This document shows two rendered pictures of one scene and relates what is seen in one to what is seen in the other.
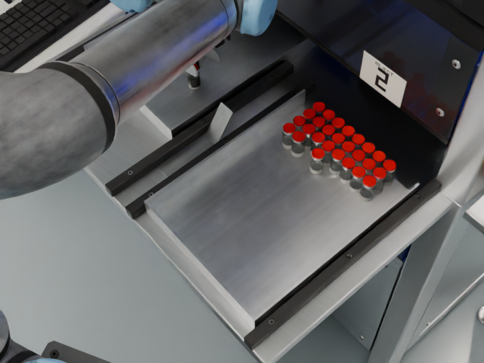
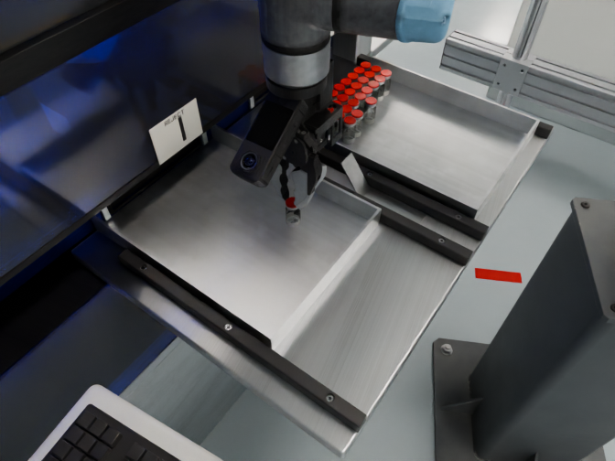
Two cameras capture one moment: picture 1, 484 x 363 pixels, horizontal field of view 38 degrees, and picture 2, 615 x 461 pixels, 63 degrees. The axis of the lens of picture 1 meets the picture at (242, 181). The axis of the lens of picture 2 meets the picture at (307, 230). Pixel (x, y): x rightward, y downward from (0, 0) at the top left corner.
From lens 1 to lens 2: 1.15 m
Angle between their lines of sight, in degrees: 56
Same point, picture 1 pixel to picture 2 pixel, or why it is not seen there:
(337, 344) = not seen: hidden behind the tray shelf
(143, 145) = (391, 249)
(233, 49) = (231, 198)
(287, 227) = (435, 130)
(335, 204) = (398, 107)
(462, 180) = not seen: hidden behind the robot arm
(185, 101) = (319, 225)
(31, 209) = not seen: outside the picture
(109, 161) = (426, 274)
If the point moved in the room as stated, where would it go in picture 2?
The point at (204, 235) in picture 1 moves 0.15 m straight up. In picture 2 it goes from (471, 177) to (499, 101)
